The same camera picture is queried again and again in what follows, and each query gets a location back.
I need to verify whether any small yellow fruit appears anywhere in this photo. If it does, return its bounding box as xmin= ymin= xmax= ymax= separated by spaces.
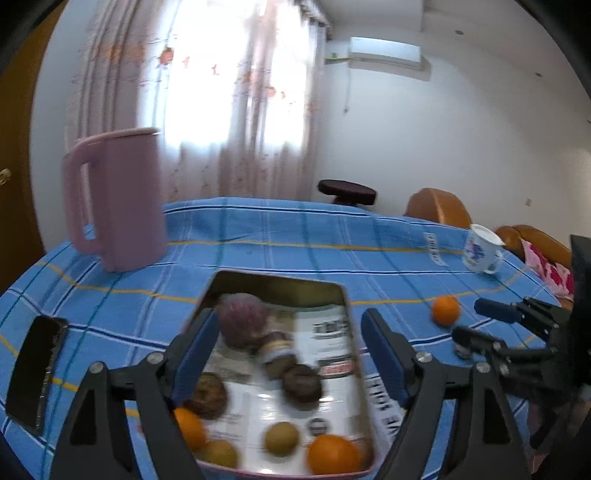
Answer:
xmin=198 ymin=440 xmax=238 ymax=468

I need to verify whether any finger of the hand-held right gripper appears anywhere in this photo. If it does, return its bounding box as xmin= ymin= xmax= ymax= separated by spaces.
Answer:
xmin=474 ymin=296 xmax=573 ymax=337
xmin=451 ymin=325 xmax=555 ymax=370

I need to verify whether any pink plastic pitcher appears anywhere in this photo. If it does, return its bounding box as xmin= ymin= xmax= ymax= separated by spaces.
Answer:
xmin=62 ymin=128 xmax=169 ymax=273

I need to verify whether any round purple fruit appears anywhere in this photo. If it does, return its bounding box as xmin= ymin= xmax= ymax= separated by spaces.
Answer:
xmin=217 ymin=293 xmax=269 ymax=352

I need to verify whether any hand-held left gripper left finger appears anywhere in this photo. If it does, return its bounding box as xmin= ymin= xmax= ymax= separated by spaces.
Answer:
xmin=53 ymin=308 xmax=221 ymax=480

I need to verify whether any small brown kiwi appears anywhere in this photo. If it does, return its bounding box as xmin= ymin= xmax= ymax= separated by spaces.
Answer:
xmin=264 ymin=421 xmax=300 ymax=457

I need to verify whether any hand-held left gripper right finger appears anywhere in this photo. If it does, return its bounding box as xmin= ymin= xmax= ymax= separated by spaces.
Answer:
xmin=360 ymin=308 xmax=529 ymax=480

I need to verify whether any brown leather armchair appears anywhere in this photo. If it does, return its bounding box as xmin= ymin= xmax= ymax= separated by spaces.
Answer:
xmin=405 ymin=188 xmax=472 ymax=229

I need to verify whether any white air conditioner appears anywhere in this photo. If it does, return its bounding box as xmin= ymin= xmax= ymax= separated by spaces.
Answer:
xmin=348 ymin=37 xmax=422 ymax=63

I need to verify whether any printed paper sheet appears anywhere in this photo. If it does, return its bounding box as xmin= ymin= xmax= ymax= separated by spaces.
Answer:
xmin=203 ymin=295 xmax=370 ymax=472

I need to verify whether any black smartphone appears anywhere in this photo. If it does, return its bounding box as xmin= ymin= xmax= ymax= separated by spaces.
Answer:
xmin=6 ymin=315 xmax=70 ymax=432

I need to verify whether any pink floral cushion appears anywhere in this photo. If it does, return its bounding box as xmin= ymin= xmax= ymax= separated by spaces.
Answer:
xmin=524 ymin=242 xmax=573 ymax=301

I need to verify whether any brown leather sofa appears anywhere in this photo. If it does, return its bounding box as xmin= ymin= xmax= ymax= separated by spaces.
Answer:
xmin=496 ymin=224 xmax=573 ymax=287

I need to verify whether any wooden door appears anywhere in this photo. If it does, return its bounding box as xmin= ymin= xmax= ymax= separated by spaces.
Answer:
xmin=0 ymin=4 xmax=61 ymax=291

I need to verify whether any white mug with blue print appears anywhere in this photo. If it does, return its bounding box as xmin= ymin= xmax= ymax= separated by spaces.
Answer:
xmin=462 ymin=224 xmax=506 ymax=275

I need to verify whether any blue plaid tablecloth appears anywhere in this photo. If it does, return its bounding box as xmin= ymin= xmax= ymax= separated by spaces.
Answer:
xmin=0 ymin=198 xmax=573 ymax=480

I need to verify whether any dark round stool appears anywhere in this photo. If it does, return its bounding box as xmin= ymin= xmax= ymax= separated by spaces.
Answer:
xmin=318 ymin=179 xmax=377 ymax=208

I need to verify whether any sheer floral curtain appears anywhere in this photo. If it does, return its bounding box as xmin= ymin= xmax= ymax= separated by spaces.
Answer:
xmin=65 ymin=0 xmax=333 ymax=204

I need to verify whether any pink metal tin box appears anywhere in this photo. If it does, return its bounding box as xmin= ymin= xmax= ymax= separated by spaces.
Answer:
xmin=173 ymin=270 xmax=384 ymax=478

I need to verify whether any dark passion fruit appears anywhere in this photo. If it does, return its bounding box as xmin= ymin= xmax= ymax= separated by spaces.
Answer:
xmin=283 ymin=364 xmax=323 ymax=409
xmin=191 ymin=373 xmax=228 ymax=421

